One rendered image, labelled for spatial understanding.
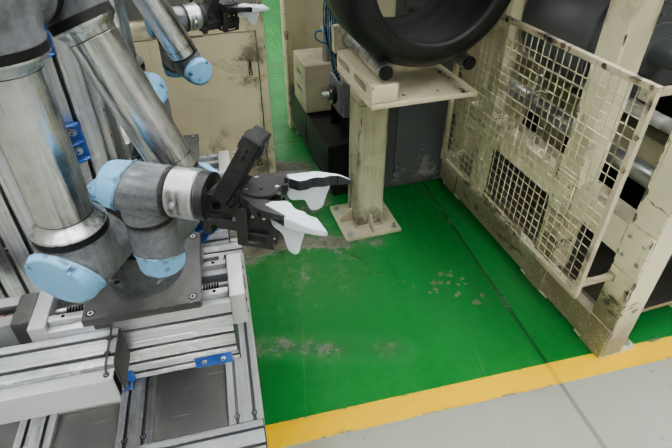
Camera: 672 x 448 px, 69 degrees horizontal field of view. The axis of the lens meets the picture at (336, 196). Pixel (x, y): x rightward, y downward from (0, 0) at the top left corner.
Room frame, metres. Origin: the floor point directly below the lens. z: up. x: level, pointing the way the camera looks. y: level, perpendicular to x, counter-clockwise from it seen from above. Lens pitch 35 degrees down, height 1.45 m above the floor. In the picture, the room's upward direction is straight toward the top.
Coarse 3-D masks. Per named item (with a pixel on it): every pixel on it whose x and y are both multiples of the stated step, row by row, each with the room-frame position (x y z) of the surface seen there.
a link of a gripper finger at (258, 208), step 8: (248, 200) 0.51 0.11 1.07; (256, 200) 0.52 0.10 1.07; (264, 200) 0.52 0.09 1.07; (256, 208) 0.50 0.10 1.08; (264, 208) 0.49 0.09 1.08; (256, 216) 0.49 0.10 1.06; (264, 216) 0.49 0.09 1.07; (272, 216) 0.48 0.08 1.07; (280, 216) 0.48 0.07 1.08; (280, 224) 0.48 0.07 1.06
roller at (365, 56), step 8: (344, 40) 1.72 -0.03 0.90; (352, 40) 1.66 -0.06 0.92; (352, 48) 1.63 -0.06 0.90; (360, 48) 1.58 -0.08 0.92; (360, 56) 1.56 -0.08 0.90; (368, 56) 1.51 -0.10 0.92; (368, 64) 1.49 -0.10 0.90; (376, 64) 1.44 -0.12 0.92; (384, 64) 1.42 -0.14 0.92; (376, 72) 1.42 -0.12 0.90; (384, 72) 1.40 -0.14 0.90; (392, 72) 1.41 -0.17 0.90; (384, 80) 1.40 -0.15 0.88
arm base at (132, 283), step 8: (128, 264) 0.70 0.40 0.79; (136, 264) 0.70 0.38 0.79; (120, 272) 0.69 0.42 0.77; (128, 272) 0.69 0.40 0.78; (136, 272) 0.69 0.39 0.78; (176, 272) 0.73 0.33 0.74; (112, 280) 0.70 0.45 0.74; (120, 280) 0.69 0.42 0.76; (128, 280) 0.69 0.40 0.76; (136, 280) 0.69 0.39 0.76; (144, 280) 0.69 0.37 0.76; (152, 280) 0.69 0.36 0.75; (160, 280) 0.70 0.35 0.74; (168, 280) 0.71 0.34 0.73; (112, 288) 0.69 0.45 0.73; (120, 288) 0.68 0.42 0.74; (128, 288) 0.68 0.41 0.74; (136, 288) 0.68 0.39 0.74; (144, 288) 0.68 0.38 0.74; (152, 288) 0.69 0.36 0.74; (160, 288) 0.70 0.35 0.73; (128, 296) 0.68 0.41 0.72; (136, 296) 0.68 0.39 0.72; (144, 296) 0.68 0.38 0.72
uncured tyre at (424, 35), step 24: (336, 0) 1.41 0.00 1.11; (360, 0) 1.36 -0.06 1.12; (432, 0) 1.74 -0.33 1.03; (456, 0) 1.74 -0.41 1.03; (480, 0) 1.66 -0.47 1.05; (504, 0) 1.49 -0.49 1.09; (360, 24) 1.38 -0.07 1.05; (384, 24) 1.38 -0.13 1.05; (408, 24) 1.70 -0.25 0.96; (432, 24) 1.71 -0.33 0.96; (456, 24) 1.66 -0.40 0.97; (480, 24) 1.47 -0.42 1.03; (384, 48) 1.39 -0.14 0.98; (408, 48) 1.40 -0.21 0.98; (432, 48) 1.42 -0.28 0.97; (456, 48) 1.45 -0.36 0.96
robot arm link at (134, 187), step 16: (112, 160) 0.61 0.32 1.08; (128, 160) 0.61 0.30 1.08; (96, 176) 0.58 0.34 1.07; (112, 176) 0.57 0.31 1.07; (128, 176) 0.57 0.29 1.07; (144, 176) 0.57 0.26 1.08; (160, 176) 0.57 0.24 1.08; (96, 192) 0.57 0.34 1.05; (112, 192) 0.56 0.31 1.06; (128, 192) 0.56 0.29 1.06; (144, 192) 0.55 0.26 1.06; (160, 192) 0.55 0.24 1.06; (112, 208) 0.56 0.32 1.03; (128, 208) 0.56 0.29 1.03; (144, 208) 0.55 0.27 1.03; (160, 208) 0.55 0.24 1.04; (128, 224) 0.56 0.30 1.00; (144, 224) 0.56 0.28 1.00
